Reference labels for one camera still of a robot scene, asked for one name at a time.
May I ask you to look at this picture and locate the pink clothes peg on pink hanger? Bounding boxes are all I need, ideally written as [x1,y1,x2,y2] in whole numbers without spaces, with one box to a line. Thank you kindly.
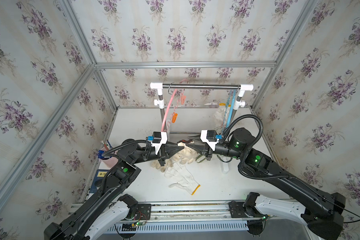
[180,93,186,105]

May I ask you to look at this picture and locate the orange clothes peg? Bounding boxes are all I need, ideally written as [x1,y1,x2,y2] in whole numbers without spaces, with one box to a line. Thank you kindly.
[172,113,178,123]

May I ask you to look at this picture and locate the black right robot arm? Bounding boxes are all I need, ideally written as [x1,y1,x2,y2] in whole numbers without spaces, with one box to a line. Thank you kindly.
[187,114,346,240]

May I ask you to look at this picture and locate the blue book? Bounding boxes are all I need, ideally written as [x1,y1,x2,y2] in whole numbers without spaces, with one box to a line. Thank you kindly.
[89,169,109,194]

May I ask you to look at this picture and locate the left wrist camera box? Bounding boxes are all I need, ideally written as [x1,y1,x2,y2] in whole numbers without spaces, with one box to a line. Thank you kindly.
[148,132,168,155]

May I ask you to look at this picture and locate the beige knit glove red cuff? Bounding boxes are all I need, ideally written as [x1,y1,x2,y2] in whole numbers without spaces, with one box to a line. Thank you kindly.
[150,154,176,173]

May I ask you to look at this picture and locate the white glove with grey strap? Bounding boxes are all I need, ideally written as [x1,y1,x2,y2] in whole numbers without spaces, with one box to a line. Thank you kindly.
[195,155,207,164]

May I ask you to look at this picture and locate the pink wavy hanger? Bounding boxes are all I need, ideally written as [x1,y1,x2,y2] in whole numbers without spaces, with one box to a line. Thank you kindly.
[161,78,189,134]

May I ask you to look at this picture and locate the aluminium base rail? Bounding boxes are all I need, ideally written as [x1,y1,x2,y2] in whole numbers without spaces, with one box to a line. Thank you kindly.
[68,200,312,224]

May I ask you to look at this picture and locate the pink pen cup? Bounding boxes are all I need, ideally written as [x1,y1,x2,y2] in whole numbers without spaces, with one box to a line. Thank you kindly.
[98,149,119,169]

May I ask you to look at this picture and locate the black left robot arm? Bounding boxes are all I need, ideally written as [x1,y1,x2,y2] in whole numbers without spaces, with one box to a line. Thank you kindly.
[44,139,184,240]

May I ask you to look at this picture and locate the blue wavy hanger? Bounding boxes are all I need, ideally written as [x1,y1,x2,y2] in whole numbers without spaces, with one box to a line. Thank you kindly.
[222,90,237,131]

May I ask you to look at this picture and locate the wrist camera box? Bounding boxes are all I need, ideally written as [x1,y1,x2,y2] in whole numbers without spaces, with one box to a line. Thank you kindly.
[148,132,168,155]
[200,130,222,152]

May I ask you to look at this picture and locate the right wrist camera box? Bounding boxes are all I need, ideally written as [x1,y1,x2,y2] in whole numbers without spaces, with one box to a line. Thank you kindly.
[200,130,222,152]

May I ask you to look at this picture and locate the white knit glove yellow cuff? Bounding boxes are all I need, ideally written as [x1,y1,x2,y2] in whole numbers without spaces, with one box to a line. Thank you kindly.
[212,104,230,128]

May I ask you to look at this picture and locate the white and steel drying rack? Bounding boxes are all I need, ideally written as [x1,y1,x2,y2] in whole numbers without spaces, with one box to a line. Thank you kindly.
[149,82,254,175]

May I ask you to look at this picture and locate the small circuit board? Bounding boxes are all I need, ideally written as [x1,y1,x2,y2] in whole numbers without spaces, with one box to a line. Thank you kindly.
[121,221,147,232]

